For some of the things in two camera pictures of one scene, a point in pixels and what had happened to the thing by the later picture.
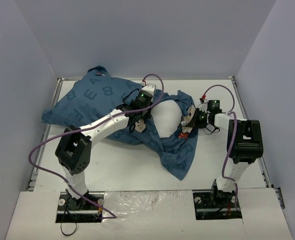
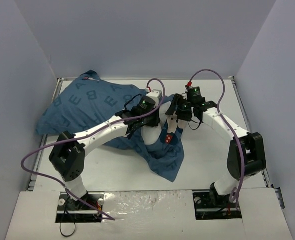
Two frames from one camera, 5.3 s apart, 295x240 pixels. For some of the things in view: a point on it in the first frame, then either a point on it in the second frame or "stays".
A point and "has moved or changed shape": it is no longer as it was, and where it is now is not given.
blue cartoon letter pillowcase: (97, 92) has moved or changed shape
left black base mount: (87, 208) stays
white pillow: (167, 115) has moved or changed shape
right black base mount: (221, 204) stays
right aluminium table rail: (278, 191) stays
